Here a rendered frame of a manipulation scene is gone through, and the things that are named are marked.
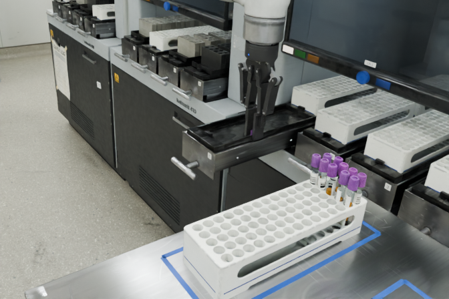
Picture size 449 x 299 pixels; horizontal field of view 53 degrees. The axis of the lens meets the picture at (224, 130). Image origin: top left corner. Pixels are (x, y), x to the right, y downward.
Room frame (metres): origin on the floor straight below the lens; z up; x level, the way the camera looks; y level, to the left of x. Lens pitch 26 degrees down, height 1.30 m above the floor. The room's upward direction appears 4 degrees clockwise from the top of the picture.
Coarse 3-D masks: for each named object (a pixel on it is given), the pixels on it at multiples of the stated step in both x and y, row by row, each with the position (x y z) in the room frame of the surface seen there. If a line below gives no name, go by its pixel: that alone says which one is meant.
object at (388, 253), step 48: (384, 240) 0.59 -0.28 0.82; (432, 240) 0.60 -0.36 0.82; (48, 288) 0.44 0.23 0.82; (96, 288) 0.45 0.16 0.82; (144, 288) 0.46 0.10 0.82; (192, 288) 0.46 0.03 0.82; (288, 288) 0.47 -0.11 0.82; (336, 288) 0.48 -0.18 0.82; (384, 288) 0.49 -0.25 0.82; (432, 288) 0.49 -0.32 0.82
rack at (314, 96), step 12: (312, 84) 1.23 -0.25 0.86; (324, 84) 1.23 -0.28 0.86; (336, 84) 1.24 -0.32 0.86; (348, 84) 1.25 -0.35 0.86; (360, 84) 1.25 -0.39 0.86; (300, 96) 1.16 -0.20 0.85; (312, 96) 1.13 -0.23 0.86; (324, 96) 1.13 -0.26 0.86; (336, 96) 1.15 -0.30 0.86; (348, 96) 1.24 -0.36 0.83; (360, 96) 1.25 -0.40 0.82; (312, 108) 1.12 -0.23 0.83; (324, 108) 1.13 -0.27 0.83
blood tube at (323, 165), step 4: (320, 160) 0.65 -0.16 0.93; (324, 160) 0.65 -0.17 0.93; (328, 160) 0.65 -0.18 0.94; (320, 164) 0.64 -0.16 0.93; (324, 164) 0.64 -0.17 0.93; (328, 164) 0.64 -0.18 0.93; (320, 168) 0.64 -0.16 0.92; (324, 168) 0.64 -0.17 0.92; (320, 172) 0.64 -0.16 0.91; (324, 172) 0.64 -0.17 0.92; (320, 176) 0.64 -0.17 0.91; (324, 176) 0.64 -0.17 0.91; (320, 180) 0.64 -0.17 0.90; (324, 180) 0.64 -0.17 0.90; (320, 184) 0.64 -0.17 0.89; (324, 184) 0.64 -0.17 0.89; (320, 188) 0.64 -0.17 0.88; (324, 188) 0.64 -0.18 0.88
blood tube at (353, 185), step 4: (352, 176) 0.60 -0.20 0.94; (356, 176) 0.60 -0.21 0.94; (352, 180) 0.59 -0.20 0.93; (356, 180) 0.59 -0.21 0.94; (348, 184) 0.60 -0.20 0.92; (352, 184) 0.59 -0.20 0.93; (356, 184) 0.59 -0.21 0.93; (348, 188) 0.59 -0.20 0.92; (352, 188) 0.59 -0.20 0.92; (356, 188) 0.59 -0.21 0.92; (348, 192) 0.59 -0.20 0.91; (352, 192) 0.59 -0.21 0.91; (348, 196) 0.59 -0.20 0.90; (352, 196) 0.59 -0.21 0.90; (348, 200) 0.59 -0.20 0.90; (352, 200) 0.59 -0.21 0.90; (344, 204) 0.60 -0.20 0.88; (348, 204) 0.59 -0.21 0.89; (344, 220) 0.59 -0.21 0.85; (344, 224) 0.59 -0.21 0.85; (340, 228) 0.60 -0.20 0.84
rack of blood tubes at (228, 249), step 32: (288, 192) 0.64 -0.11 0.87; (320, 192) 0.63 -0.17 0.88; (192, 224) 0.52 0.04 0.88; (224, 224) 0.53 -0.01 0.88; (256, 224) 0.54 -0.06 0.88; (288, 224) 0.54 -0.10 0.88; (320, 224) 0.55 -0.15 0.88; (352, 224) 0.59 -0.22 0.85; (192, 256) 0.49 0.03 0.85; (224, 256) 0.47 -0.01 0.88; (256, 256) 0.47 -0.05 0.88; (288, 256) 0.51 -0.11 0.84; (224, 288) 0.44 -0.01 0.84
